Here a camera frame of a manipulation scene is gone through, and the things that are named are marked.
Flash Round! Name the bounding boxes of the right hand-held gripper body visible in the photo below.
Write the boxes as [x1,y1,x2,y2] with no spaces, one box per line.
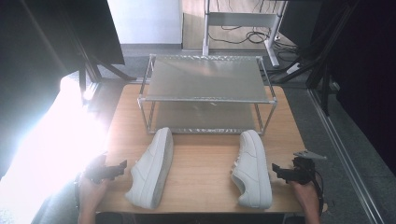
[281,149,329,186]

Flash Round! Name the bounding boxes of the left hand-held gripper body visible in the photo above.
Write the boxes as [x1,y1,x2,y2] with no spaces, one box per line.
[83,152,121,185]

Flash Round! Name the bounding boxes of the white sneaker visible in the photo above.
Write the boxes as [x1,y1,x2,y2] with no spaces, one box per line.
[124,126,175,210]
[230,129,274,210]

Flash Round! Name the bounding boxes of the silver metal shoe rack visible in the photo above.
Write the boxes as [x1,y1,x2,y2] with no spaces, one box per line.
[136,53,278,136]

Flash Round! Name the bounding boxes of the person's right hand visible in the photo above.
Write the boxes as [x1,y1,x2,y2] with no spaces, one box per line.
[290,180,322,217]

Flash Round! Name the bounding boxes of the white power strip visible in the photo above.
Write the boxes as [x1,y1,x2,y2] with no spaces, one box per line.
[285,63,302,76]

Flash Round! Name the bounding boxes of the black tripod stand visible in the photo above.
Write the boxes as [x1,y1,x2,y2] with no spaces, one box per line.
[64,18,138,104]

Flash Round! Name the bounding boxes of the black metal stand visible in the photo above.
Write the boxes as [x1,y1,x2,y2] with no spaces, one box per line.
[274,0,362,117]

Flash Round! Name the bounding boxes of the dark curtain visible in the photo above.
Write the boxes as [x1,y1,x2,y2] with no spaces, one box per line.
[0,0,126,180]
[311,0,396,176]

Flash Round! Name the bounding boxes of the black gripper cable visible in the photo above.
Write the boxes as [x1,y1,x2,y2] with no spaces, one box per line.
[312,169,325,217]

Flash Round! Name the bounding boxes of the aluminium floor rail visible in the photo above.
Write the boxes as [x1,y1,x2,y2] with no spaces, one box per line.
[306,88,387,224]

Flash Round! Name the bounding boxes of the black floor cables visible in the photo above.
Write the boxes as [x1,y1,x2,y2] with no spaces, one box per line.
[207,0,302,63]

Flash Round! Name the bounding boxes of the white metal desk frame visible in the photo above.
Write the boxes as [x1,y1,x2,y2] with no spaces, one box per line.
[201,0,290,68]

